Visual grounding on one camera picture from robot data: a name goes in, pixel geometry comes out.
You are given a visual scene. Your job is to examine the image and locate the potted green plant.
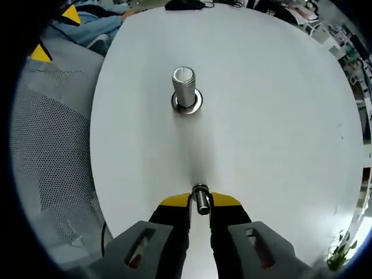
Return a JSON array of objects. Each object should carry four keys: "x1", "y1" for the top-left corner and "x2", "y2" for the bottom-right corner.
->
[{"x1": 325, "y1": 231, "x2": 360, "y2": 273}]

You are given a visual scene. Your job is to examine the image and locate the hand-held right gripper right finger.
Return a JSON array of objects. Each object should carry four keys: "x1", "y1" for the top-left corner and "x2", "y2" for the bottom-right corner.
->
[{"x1": 208, "y1": 191, "x2": 315, "y2": 279}]

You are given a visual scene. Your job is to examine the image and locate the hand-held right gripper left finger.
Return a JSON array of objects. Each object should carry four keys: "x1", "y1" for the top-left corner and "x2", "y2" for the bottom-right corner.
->
[{"x1": 87, "y1": 191, "x2": 193, "y2": 279}]

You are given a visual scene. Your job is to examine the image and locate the large threaded stud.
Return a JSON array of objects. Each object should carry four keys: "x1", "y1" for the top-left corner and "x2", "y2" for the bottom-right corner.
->
[{"x1": 170, "y1": 66, "x2": 203, "y2": 116}]

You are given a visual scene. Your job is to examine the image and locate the light blue garment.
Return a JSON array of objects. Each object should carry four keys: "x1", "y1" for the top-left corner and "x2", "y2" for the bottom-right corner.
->
[{"x1": 52, "y1": 3, "x2": 138, "y2": 49}]

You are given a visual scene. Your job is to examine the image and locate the small threaded stud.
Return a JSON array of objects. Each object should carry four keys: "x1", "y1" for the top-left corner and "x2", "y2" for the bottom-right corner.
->
[{"x1": 191, "y1": 183, "x2": 213, "y2": 217}]

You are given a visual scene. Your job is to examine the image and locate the grey mesh chair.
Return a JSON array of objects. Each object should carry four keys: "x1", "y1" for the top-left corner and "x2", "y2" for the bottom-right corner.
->
[{"x1": 11, "y1": 37, "x2": 114, "y2": 262}]

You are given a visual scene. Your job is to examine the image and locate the black cable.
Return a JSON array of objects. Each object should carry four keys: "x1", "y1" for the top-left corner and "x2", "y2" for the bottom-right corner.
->
[{"x1": 100, "y1": 221, "x2": 108, "y2": 257}]

